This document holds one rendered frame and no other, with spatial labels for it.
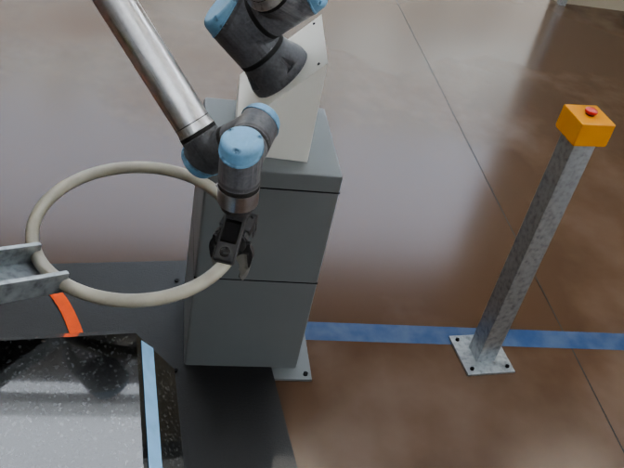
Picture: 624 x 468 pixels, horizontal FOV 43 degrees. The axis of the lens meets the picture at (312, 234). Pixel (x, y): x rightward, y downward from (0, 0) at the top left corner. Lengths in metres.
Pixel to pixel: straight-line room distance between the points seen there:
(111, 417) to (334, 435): 1.25
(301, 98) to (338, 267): 1.24
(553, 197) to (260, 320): 1.04
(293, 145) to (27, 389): 1.07
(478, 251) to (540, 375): 0.73
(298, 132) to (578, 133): 0.84
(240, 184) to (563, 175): 1.27
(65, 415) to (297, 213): 1.05
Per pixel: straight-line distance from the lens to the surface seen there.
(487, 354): 3.10
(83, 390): 1.65
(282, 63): 2.25
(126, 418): 1.60
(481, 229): 3.80
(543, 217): 2.70
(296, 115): 2.26
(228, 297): 2.58
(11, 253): 1.78
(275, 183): 2.30
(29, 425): 1.60
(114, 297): 1.69
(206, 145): 1.78
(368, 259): 3.40
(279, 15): 2.13
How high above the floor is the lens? 2.11
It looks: 38 degrees down
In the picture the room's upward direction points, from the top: 13 degrees clockwise
